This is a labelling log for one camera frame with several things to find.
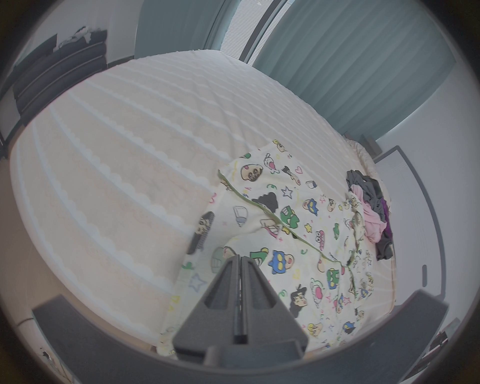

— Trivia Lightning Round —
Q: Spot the black garment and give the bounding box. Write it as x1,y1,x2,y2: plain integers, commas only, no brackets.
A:
376,240,395,262
362,178,384,205

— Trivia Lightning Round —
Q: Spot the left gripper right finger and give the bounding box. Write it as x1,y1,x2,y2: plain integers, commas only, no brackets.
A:
240,256,309,355

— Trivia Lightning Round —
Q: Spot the grey bedside table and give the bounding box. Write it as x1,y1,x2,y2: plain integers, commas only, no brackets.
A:
360,134,383,154

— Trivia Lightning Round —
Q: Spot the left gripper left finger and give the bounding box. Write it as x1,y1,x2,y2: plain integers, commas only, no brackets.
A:
172,255,241,363

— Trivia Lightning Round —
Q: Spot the grey garment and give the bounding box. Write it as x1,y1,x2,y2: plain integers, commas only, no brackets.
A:
346,169,372,196

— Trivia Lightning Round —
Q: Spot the white printed pyjama top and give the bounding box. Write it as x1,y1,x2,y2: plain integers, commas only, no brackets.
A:
157,139,398,357

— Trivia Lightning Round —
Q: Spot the purple garment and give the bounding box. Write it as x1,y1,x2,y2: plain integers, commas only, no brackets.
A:
379,199,395,244

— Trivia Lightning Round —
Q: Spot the blue-green curtain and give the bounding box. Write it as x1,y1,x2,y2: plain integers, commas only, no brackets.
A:
251,0,456,137
135,0,241,61

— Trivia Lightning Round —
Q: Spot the bed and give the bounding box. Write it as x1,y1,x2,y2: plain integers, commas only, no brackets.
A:
7,49,447,357

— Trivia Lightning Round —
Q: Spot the pink garment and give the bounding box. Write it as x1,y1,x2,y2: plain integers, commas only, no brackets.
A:
350,187,387,244

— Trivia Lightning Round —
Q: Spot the dark grey low cabinet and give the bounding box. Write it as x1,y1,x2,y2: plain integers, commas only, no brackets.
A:
13,28,109,113

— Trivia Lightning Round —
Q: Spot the window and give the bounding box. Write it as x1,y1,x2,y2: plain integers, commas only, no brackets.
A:
221,0,297,65

